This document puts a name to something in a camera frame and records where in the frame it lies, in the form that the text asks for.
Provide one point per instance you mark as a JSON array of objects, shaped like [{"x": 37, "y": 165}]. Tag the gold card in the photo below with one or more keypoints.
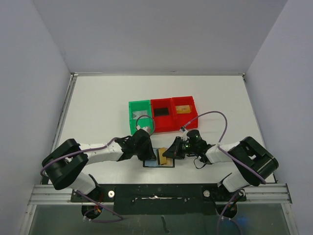
[
  {"x": 161, "y": 160},
  {"x": 183, "y": 109}
]

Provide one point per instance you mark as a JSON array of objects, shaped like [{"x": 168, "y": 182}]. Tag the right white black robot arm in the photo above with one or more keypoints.
[{"x": 253, "y": 162}]

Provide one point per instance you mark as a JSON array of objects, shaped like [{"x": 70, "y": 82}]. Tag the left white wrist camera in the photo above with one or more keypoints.
[{"x": 145, "y": 128}]

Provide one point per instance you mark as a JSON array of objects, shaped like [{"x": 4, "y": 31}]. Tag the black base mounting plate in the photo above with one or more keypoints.
[{"x": 165, "y": 199}]

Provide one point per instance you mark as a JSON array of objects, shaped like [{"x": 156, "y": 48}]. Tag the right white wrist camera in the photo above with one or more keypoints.
[{"x": 184, "y": 131}]

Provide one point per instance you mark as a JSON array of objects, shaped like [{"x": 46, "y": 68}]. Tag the gold card in bin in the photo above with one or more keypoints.
[{"x": 183, "y": 109}]

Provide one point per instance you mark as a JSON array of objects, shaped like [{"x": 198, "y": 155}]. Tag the silver card in bin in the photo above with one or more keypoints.
[{"x": 137, "y": 114}]

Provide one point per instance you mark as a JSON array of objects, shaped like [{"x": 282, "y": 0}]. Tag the black card in bin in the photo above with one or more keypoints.
[{"x": 164, "y": 111}]

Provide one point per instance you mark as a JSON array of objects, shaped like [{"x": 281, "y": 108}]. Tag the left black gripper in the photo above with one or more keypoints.
[{"x": 148, "y": 151}]

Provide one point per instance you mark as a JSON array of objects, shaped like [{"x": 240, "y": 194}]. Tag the green plastic bin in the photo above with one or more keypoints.
[{"x": 144, "y": 120}]

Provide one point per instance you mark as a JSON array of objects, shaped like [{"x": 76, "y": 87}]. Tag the black leather card holder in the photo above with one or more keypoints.
[{"x": 153, "y": 162}]

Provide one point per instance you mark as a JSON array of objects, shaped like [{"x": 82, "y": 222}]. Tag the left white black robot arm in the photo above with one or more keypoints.
[{"x": 64, "y": 165}]

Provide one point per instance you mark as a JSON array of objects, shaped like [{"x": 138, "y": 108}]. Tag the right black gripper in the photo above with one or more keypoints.
[{"x": 178, "y": 149}]

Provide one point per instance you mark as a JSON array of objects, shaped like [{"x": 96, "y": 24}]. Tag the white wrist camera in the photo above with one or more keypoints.
[
  {"x": 145, "y": 128},
  {"x": 184, "y": 131}
]

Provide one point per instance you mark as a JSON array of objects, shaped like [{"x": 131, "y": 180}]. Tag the red plastic bin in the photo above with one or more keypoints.
[
  {"x": 164, "y": 123},
  {"x": 182, "y": 119}
]

